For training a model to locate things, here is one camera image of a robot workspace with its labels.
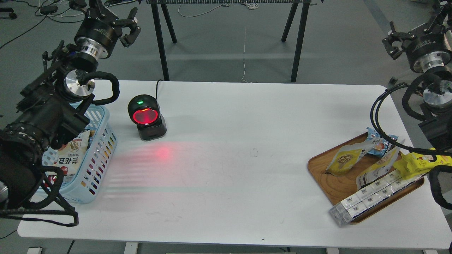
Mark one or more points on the yellow white snack pouch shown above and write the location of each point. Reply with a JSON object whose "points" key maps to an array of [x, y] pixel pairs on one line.
{"points": [[347, 157]]}

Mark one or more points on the clear pack of white boxes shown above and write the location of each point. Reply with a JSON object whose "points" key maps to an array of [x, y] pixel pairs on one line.
{"points": [[368, 198]]}

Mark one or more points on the white snack bag in basket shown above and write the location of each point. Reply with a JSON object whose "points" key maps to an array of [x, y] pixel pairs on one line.
{"points": [[70, 156]]}

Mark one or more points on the yellow cartoon snack bag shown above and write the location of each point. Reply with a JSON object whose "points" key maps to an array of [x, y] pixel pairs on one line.
{"points": [[414, 164]]}

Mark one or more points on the brown wooden tray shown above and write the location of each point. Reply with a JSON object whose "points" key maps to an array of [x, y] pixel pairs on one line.
{"points": [[338, 188]]}

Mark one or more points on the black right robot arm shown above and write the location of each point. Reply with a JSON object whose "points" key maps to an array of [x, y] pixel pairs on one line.
{"points": [[428, 97]]}

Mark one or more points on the white yellow standing pouch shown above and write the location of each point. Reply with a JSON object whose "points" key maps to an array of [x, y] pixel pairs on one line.
{"points": [[378, 169]]}

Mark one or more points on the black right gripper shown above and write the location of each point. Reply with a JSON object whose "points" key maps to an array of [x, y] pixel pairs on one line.
{"points": [[429, 49]]}

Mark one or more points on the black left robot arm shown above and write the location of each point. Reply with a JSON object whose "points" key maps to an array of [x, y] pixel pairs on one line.
{"points": [[53, 112]]}

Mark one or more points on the blue snack packet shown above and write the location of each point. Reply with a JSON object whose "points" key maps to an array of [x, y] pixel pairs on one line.
{"points": [[381, 147]]}

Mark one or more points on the light blue plastic basket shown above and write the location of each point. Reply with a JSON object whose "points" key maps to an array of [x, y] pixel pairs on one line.
{"points": [[84, 185]]}

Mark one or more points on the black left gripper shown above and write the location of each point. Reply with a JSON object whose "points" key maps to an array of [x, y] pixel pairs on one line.
{"points": [[97, 35]]}

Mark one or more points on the red packet in basket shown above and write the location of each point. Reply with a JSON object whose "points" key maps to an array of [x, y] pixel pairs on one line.
{"points": [[51, 179]]}

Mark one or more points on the black barcode scanner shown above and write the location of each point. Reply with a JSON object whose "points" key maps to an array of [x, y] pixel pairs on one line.
{"points": [[144, 111]]}

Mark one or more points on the black metal table frame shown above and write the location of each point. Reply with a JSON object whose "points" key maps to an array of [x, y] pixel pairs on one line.
{"points": [[227, 25]]}

